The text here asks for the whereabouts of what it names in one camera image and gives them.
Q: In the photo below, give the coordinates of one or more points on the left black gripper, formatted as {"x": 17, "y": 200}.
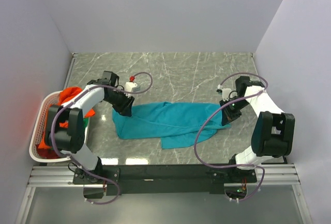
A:
{"x": 125, "y": 108}

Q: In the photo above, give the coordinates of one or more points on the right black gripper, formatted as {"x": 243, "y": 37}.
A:
{"x": 228, "y": 116}

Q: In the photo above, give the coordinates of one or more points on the teal t shirt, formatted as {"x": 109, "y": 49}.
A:
{"x": 176, "y": 124}

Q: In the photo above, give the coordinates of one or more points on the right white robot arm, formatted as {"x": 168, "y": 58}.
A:
{"x": 273, "y": 134}

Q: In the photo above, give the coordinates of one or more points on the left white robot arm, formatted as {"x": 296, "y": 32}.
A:
{"x": 109, "y": 80}

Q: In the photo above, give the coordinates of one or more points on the green t shirt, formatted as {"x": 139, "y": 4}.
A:
{"x": 85, "y": 123}

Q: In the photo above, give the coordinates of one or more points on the orange t shirt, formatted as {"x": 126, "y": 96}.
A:
{"x": 62, "y": 97}

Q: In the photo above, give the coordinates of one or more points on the black base beam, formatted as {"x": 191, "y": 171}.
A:
{"x": 134, "y": 179}

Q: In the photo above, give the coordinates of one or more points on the white laundry basket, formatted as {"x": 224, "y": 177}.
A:
{"x": 35, "y": 141}

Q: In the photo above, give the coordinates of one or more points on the dark red t shirt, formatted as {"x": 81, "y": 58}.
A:
{"x": 47, "y": 154}

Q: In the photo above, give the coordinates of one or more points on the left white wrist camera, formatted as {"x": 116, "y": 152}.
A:
{"x": 131, "y": 87}

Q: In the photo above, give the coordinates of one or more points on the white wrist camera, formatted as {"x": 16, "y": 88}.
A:
{"x": 131, "y": 87}
{"x": 224, "y": 92}

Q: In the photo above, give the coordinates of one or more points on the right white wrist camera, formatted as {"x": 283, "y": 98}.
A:
{"x": 224, "y": 92}

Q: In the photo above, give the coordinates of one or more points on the aluminium rail frame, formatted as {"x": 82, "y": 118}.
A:
{"x": 60, "y": 176}

